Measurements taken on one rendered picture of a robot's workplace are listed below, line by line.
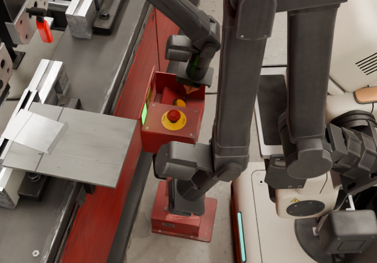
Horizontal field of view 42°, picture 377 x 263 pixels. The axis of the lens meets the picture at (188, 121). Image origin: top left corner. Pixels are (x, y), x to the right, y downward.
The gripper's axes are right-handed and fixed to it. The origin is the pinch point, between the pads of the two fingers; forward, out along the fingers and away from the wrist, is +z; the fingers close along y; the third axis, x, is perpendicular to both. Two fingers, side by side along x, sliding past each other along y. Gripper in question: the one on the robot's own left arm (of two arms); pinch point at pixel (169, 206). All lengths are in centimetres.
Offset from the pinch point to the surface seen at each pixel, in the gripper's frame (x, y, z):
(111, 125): -11.9, -20.9, 5.6
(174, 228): 42, -33, 84
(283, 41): 100, -140, 61
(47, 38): -30.7, -32.6, -4.0
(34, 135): -27.8, -18.5, 13.5
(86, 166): -16.4, -10.1, 7.9
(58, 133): -23.4, -17.6, 9.0
